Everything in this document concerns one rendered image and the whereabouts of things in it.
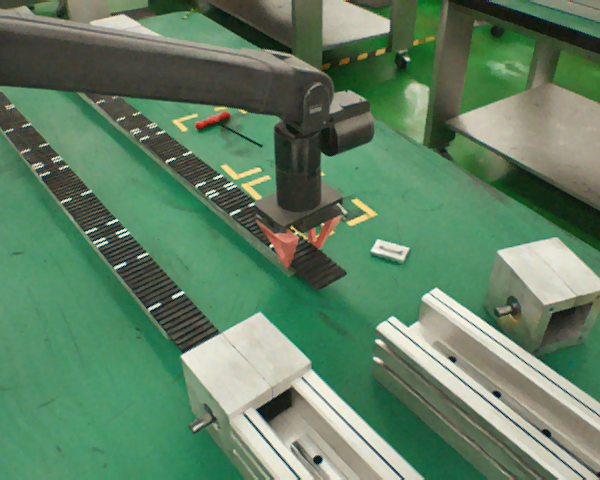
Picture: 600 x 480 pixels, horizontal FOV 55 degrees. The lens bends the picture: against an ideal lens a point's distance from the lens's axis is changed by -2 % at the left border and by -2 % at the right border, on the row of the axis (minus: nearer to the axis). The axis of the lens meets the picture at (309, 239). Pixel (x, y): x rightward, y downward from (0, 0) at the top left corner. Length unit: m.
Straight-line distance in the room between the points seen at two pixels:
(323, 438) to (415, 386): 0.12
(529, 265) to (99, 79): 0.52
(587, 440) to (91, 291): 0.63
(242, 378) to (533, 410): 0.30
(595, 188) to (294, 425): 1.79
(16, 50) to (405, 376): 0.48
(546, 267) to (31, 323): 0.65
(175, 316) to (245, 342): 0.15
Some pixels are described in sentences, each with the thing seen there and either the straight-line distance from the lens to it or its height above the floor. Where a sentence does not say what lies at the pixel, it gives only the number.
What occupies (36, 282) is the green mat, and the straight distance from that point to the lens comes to 0.90.
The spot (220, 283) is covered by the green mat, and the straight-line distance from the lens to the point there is 0.83.
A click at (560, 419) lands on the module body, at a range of 0.65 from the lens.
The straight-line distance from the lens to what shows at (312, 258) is 0.81.
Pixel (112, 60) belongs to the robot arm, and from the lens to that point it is 0.55.
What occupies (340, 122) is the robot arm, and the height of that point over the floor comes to 1.01.
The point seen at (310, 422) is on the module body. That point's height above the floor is 0.83.
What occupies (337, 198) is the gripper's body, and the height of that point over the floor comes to 0.90.
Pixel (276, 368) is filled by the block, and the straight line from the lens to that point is 0.59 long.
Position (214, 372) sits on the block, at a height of 0.87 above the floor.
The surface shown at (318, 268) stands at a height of 0.81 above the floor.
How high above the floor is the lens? 1.34
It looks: 39 degrees down
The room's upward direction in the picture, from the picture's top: straight up
